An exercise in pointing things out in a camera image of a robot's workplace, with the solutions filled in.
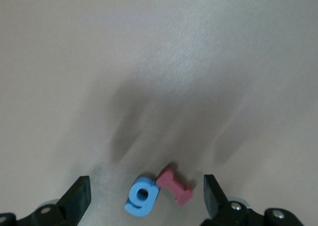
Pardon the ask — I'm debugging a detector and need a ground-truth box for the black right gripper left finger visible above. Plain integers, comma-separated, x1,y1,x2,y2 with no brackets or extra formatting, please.
0,175,92,226

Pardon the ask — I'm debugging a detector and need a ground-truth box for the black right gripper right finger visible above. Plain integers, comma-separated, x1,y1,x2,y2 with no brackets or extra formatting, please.
200,174,303,226

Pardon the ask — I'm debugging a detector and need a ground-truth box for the red foam letter I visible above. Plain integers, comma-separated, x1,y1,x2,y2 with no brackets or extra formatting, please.
156,167,194,206

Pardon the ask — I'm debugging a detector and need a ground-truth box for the blue foam letter g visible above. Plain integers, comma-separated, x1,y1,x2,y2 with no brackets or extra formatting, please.
124,176,159,216

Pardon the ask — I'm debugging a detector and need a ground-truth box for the large table cover sheet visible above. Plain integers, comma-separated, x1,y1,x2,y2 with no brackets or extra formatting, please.
0,0,318,226

